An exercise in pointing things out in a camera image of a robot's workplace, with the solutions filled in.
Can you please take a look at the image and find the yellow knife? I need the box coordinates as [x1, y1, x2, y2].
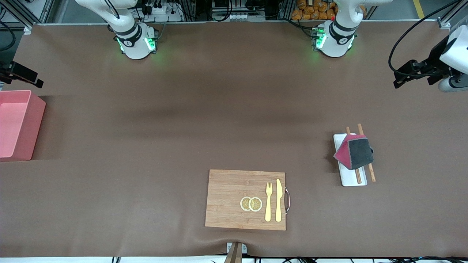
[275, 179, 283, 222]

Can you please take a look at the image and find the white connector block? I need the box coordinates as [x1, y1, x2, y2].
[227, 13, 257, 22]

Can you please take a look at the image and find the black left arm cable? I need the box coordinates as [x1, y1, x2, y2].
[388, 0, 462, 76]

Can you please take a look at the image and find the white rectangular tray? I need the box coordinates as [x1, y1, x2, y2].
[332, 133, 368, 187]

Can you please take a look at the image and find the white power strip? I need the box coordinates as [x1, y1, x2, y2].
[144, 0, 184, 22]

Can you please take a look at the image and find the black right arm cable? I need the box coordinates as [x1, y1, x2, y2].
[0, 20, 16, 52]

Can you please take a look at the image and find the metal table bracket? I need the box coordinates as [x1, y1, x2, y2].
[227, 242, 248, 255]

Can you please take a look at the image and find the wooden cutting board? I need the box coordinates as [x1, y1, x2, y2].
[205, 169, 291, 231]

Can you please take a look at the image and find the brown wooden bar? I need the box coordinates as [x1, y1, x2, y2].
[224, 244, 243, 263]

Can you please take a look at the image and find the red and grey cloth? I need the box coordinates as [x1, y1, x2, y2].
[333, 134, 374, 171]

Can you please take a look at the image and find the yellow fork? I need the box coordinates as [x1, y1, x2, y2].
[265, 182, 273, 222]

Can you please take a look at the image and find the pink plastic bin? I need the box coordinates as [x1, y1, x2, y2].
[0, 90, 46, 162]

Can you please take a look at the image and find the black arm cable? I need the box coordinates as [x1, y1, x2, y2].
[0, 20, 16, 52]
[388, 0, 462, 76]

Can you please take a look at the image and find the bag of orange bread rolls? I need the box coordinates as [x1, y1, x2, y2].
[291, 0, 339, 21]

